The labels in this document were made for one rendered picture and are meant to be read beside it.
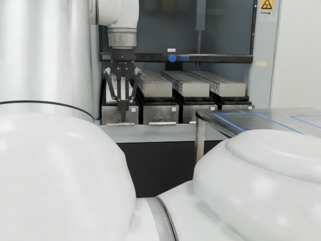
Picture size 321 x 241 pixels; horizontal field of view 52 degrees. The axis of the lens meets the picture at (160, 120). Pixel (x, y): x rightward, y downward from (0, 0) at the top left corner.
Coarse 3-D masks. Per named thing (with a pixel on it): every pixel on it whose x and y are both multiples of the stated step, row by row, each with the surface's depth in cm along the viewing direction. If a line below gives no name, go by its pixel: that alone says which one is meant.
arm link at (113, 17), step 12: (96, 0) 93; (108, 0) 94; (120, 0) 95; (132, 0) 96; (96, 12) 94; (108, 12) 95; (120, 12) 95; (132, 12) 97; (96, 24) 99; (108, 24) 98; (120, 24) 97; (132, 24) 98
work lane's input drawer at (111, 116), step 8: (104, 88) 163; (104, 96) 142; (104, 104) 124; (112, 104) 120; (136, 104) 125; (104, 112) 119; (112, 112) 120; (120, 112) 120; (128, 112) 121; (136, 112) 121; (104, 120) 120; (112, 120) 121; (120, 120) 120; (128, 120) 122; (136, 120) 122
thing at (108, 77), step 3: (105, 72) 103; (105, 75) 103; (108, 75) 103; (108, 78) 103; (108, 81) 104; (111, 81) 106; (108, 84) 104; (111, 84) 104; (108, 87) 104; (111, 87) 104; (111, 90) 104; (111, 93) 105; (114, 93) 107; (111, 96) 105; (114, 96) 105
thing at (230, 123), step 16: (208, 112) 106; (224, 112) 107; (240, 112) 107; (256, 112) 108; (272, 112) 108; (288, 112) 109; (304, 112) 109; (320, 112) 110; (224, 128) 87; (240, 128) 87; (256, 128) 88; (272, 128) 88; (288, 128) 89; (304, 128) 89; (320, 128) 89
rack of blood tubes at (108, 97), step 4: (116, 80) 147; (124, 80) 148; (112, 84) 134; (116, 84) 134; (124, 84) 135; (108, 88) 122; (116, 88) 122; (124, 88) 123; (132, 88) 123; (108, 92) 121; (116, 92) 122; (124, 92) 122; (108, 96) 122; (124, 96) 123; (108, 100) 122; (112, 100) 122; (132, 100) 124
